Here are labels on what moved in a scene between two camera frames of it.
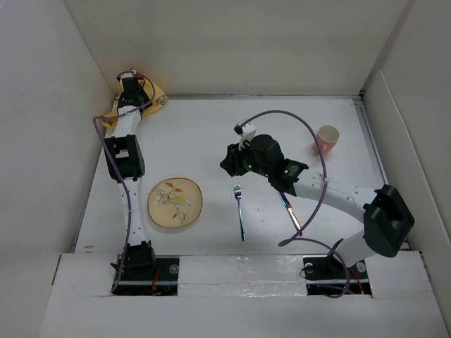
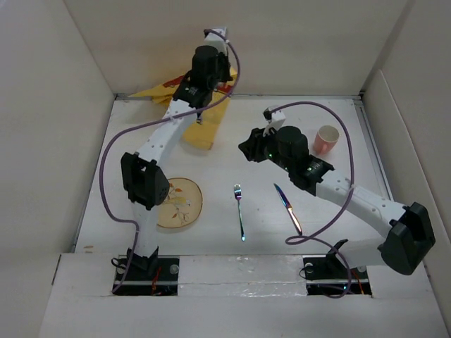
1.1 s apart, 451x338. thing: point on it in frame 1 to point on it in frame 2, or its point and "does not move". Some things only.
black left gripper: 146,103 to 220,58
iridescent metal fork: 238,196 does not move
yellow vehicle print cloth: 157,98 to 202,127
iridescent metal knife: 289,208 does not move
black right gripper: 232,162 to 251,147
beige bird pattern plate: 175,202 does not move
